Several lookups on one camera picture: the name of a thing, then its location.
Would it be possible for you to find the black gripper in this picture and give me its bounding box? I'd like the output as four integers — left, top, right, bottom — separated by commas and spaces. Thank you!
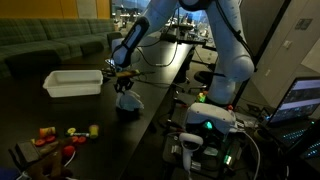
113, 76, 135, 95

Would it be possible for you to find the white terry towel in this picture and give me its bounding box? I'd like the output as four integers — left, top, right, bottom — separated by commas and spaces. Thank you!
115, 89, 145, 112

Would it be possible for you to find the white plastic bin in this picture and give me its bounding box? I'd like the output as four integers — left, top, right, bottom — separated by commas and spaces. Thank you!
42, 69, 104, 98

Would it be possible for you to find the tablet with lit screen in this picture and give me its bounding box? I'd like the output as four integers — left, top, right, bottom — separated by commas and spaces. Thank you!
104, 58, 117, 69

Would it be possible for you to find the small stacking cup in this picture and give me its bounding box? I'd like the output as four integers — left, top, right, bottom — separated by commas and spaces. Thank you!
88, 124, 100, 139

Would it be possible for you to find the dark upholstered chair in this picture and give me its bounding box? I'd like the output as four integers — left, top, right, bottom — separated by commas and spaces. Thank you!
4, 49, 63, 76
106, 31, 124, 48
79, 40, 105, 56

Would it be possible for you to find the black office chair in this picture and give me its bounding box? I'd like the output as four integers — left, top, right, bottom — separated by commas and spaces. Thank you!
193, 69, 218, 89

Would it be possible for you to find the red plush ball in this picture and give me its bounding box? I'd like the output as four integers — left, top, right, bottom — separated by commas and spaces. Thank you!
62, 145, 76, 158

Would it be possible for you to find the white VR controller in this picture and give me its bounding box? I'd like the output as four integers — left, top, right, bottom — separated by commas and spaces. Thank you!
178, 132, 204, 174

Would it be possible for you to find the white VR headset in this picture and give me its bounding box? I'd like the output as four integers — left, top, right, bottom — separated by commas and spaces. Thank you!
184, 102, 237, 134

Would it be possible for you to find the green plaid sofa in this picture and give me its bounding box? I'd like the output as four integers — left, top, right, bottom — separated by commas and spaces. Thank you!
0, 17, 116, 79

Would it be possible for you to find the brown plush toy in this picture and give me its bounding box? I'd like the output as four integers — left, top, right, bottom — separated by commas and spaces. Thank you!
24, 138, 75, 180

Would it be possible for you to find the black slanted pole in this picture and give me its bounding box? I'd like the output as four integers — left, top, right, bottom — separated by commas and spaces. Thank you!
231, 0, 293, 108

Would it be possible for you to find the open laptop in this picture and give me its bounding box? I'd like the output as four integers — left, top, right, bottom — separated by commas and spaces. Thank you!
263, 76, 320, 149

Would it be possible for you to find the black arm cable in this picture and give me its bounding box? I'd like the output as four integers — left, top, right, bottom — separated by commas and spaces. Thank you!
136, 36, 181, 68

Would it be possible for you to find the white cord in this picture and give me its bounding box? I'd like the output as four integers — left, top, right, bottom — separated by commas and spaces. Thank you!
14, 149, 78, 180

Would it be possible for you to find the grey headset cable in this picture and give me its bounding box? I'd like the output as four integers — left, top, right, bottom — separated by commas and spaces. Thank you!
233, 129, 262, 180

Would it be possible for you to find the white wall switch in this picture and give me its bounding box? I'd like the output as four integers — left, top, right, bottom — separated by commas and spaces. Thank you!
283, 39, 294, 50

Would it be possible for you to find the grey wall sign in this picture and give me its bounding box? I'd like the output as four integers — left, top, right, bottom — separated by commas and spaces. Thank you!
295, 17, 314, 31

